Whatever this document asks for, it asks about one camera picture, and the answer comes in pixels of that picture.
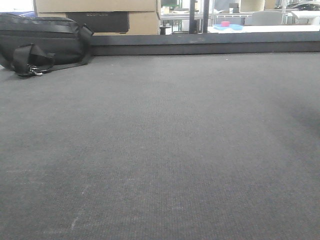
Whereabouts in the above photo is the shallow blue tray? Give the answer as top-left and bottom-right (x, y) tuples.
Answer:
(213, 23), (243, 31)

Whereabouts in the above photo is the black raised platform edge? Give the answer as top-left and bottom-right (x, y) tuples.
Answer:
(91, 31), (320, 56)

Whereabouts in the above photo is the upper cardboard box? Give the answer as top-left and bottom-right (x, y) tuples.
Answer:
(34, 0), (161, 13)

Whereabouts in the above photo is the pink block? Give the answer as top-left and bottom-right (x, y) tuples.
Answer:
(220, 21), (230, 28)

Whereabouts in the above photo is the black fabric bag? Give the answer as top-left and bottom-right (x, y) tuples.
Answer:
(0, 13), (94, 78)

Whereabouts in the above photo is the black vertical post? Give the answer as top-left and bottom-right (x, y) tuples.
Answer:
(188, 0), (210, 34)

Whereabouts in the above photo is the lower cardboard box black print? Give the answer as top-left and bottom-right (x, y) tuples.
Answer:
(37, 11), (160, 35)

